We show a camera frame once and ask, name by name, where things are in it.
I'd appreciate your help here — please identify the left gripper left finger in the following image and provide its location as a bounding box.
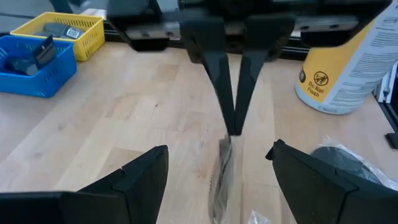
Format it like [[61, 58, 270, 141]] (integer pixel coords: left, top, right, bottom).
[[0, 144, 169, 224]]

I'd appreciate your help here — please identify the white yellow wipes canister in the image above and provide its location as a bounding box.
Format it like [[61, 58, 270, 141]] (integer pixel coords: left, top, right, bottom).
[[294, 0, 398, 115]]

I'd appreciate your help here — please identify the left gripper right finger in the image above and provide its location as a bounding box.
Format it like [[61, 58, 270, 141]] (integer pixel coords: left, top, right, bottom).
[[266, 139, 398, 224]]

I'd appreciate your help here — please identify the yellow plastic basket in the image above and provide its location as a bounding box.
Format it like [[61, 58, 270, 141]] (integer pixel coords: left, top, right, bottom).
[[9, 11, 106, 62]]

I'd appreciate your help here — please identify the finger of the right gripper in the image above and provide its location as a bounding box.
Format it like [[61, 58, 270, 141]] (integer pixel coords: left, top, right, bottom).
[[234, 14, 296, 136], [180, 17, 236, 136]]

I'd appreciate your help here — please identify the grey toiletry bottle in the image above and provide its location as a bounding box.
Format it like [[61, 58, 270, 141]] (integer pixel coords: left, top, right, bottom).
[[42, 22, 85, 40]]

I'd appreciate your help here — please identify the blue plastic basket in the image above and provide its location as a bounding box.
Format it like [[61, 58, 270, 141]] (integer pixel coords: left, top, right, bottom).
[[0, 34, 78, 98]]

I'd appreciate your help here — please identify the clear bag with black disc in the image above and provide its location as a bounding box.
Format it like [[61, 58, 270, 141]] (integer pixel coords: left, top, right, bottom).
[[207, 134, 234, 224], [310, 136, 398, 191]]

